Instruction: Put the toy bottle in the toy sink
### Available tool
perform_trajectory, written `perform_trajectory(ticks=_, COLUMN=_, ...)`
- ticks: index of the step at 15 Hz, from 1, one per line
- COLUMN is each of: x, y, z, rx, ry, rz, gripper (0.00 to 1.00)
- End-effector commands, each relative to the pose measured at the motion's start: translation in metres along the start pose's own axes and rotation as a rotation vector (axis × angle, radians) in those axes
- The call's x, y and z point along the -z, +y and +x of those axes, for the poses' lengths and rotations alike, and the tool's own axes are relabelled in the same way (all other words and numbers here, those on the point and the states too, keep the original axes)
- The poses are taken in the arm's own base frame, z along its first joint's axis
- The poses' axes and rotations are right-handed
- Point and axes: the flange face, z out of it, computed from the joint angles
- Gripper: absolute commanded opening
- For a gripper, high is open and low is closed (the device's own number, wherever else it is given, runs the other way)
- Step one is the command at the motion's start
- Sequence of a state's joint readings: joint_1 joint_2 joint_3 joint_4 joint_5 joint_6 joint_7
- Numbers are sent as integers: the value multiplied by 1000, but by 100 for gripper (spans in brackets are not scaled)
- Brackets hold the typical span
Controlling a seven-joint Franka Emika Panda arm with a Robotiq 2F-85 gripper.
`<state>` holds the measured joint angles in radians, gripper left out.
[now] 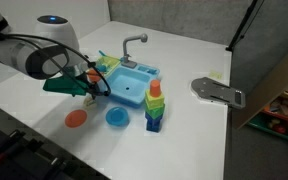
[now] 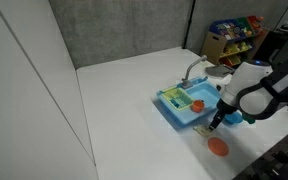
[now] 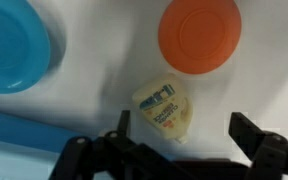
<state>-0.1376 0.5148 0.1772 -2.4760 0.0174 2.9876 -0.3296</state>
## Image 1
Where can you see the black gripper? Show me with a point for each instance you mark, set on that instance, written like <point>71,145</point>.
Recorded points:
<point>85,81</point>

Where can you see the black tripod pole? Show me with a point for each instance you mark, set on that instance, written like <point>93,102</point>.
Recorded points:
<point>242,28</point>

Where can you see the green storage bin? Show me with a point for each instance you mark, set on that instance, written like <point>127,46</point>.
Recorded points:
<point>277,128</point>

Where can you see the blue toy dish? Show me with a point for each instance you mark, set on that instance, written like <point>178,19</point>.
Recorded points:
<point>102,68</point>

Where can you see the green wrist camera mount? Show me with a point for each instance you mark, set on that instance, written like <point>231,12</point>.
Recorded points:
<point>62,86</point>

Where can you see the blue toy bowl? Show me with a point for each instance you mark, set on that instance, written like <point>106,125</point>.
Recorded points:
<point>117,116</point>

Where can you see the blue toy utensil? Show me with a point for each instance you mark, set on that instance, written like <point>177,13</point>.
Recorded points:
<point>101,53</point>

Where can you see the grey metal mounting plate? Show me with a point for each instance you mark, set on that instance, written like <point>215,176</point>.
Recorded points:
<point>217,91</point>

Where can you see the green stacking cup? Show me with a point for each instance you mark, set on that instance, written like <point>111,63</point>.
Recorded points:
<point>156,111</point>

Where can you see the yellow stacking cup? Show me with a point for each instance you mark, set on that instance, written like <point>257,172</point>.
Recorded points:
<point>154,101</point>

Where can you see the grey toy faucet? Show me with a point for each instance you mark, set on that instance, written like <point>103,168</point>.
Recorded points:
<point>128,45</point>

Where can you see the orange toy plate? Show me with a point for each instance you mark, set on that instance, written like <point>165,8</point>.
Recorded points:
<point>75,118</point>

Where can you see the yellow sticky note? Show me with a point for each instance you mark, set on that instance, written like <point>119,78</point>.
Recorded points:
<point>215,74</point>

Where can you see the black perforated equipment base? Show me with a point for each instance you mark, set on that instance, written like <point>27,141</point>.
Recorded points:
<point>24,156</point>

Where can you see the wooden toy shelf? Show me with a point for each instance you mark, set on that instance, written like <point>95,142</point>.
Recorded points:
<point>267,86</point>

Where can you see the orange stacking cup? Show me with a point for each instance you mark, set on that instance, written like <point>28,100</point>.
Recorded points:
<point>155,88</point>

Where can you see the yellow-green toy dish rack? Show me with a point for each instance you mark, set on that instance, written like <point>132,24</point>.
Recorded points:
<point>110,62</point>

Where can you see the blue toy sink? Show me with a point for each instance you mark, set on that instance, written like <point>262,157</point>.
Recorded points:
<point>127,83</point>

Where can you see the dark blue stacking cup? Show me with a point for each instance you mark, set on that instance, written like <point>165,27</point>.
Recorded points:
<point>153,126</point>

